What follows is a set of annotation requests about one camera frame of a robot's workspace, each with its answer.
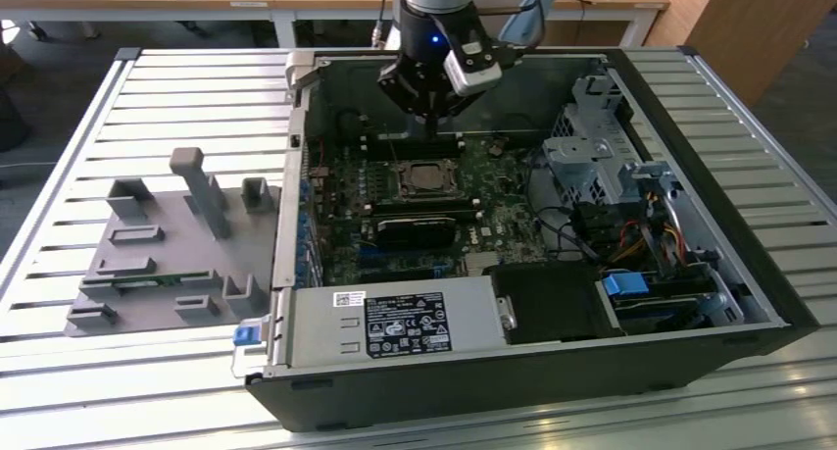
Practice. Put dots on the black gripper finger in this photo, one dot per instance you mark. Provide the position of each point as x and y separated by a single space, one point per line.
400 87
459 107

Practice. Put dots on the silver green CPU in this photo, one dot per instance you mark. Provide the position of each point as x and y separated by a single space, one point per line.
429 175

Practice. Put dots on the black CPU socket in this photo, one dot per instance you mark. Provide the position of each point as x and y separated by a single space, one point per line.
459 195

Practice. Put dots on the long black RAM slot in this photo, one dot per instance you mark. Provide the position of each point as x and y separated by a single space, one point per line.
425 204
425 213

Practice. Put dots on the round coin battery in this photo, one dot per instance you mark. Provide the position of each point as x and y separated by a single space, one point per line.
495 147

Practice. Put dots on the pale blue teach pendant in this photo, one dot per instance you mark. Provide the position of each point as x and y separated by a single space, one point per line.
520 28

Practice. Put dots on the silver perforated drive cage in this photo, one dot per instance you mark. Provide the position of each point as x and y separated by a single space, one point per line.
576 151

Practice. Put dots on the green motherboard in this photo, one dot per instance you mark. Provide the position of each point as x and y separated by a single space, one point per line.
511 224

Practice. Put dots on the black graphics card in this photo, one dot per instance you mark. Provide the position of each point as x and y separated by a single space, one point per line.
412 234

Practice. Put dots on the small silver chipset heatsink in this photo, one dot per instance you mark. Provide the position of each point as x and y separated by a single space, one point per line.
483 264

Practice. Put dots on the hard disk in blue carrier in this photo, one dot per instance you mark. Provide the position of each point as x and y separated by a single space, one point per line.
624 285

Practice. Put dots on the grey parts rack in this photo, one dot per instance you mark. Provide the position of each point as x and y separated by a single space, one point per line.
170 234

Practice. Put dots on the wooden cabinet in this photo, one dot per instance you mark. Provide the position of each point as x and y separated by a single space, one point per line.
752 28

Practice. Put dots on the silver power supply with label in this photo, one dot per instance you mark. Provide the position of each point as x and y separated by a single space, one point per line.
314 332

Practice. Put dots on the green RAM stick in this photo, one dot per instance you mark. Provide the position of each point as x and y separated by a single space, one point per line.
164 278

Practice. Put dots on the blue case latch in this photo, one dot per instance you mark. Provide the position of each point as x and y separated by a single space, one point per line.
245 336

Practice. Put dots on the black silver PC case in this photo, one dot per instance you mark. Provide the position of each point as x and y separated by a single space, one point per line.
459 396

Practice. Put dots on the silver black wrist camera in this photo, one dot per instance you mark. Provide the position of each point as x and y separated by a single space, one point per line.
475 75

